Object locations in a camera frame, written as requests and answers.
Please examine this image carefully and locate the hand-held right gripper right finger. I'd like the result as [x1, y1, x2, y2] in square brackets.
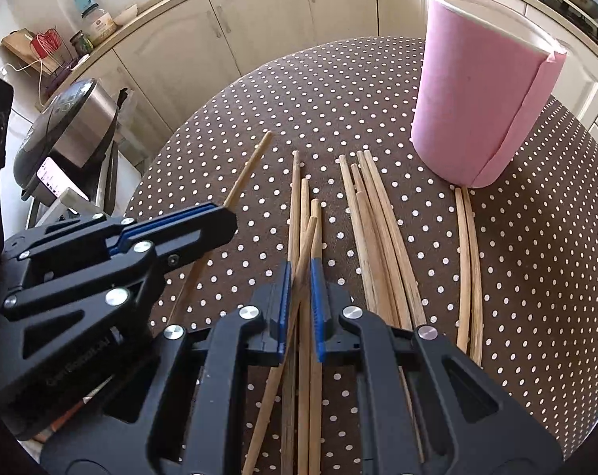
[309, 257, 564, 475]

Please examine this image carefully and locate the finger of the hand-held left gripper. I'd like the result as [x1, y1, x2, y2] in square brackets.
[0, 241, 211, 407]
[22, 203, 239, 263]

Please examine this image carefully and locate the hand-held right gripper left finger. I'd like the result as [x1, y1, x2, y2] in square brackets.
[39, 261, 294, 475]

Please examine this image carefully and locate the pile of wooden chopsticks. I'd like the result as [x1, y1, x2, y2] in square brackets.
[279, 150, 484, 475]

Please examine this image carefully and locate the pink cup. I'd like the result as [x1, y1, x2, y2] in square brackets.
[410, 0, 568, 190]

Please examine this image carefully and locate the metal stand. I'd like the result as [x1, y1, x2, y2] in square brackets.
[26, 143, 122, 231]

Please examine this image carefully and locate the smartphone with lit screen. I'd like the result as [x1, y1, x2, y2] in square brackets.
[36, 156, 91, 202]

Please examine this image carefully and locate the silver rice cooker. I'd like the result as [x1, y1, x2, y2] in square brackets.
[13, 78, 120, 205]

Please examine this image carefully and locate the white bowl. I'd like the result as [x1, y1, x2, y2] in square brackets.
[113, 4, 139, 29]

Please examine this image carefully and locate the large glass jar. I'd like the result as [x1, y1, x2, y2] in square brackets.
[80, 5, 118, 49]

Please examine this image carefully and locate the wooden cutting board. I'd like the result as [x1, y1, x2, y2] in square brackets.
[1, 30, 47, 76]

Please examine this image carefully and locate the red kitchen utensil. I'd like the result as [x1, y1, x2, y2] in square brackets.
[30, 31, 63, 59]

